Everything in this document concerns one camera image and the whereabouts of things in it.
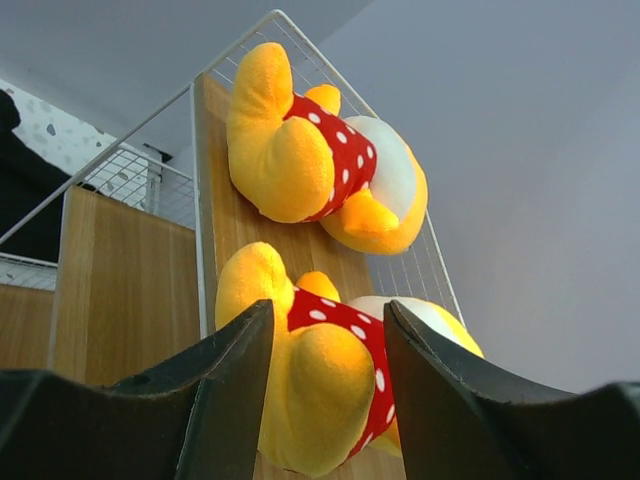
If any white wire wooden shelf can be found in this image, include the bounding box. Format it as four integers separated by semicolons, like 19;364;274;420
1;10;457;387

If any yellow polka-dot plush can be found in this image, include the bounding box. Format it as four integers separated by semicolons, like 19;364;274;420
226;42;429;255
214;241;485;479

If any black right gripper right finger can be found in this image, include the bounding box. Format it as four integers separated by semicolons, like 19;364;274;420
384;301;639;479

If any black printed shirt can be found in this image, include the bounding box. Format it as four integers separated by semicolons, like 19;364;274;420
1;92;69;263

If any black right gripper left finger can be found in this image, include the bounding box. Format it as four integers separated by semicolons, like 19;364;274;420
1;300;274;479

